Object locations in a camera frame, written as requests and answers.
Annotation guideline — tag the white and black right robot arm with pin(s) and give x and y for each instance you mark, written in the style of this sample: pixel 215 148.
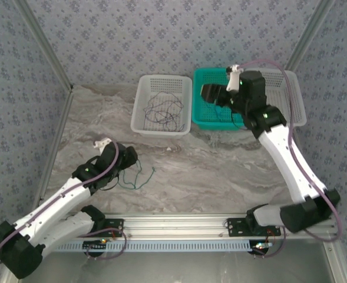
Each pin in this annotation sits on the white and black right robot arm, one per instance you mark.
pixel 288 162

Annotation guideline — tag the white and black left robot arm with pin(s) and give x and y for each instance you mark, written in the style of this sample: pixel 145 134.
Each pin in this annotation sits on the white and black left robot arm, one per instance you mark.
pixel 55 203

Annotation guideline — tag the teal perforated plastic basket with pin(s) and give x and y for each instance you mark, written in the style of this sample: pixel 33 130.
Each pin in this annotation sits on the teal perforated plastic basket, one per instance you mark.
pixel 208 118

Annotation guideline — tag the white perforated plastic basket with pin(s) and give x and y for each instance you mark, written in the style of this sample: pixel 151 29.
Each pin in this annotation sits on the white perforated plastic basket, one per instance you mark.
pixel 297 97
pixel 138 103

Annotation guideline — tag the small circuit board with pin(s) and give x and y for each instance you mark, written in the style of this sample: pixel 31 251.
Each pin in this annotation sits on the small circuit board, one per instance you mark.
pixel 261 247
pixel 95 245

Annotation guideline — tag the aluminium side frame rail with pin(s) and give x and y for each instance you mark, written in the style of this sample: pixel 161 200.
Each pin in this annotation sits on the aluminium side frame rail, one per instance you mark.
pixel 52 153
pixel 332 259

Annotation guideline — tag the aluminium frame post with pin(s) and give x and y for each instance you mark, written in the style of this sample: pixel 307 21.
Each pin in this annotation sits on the aluminium frame post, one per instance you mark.
pixel 308 35
pixel 43 44

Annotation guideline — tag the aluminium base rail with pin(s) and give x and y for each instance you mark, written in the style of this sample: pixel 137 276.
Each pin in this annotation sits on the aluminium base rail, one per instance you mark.
pixel 176 227

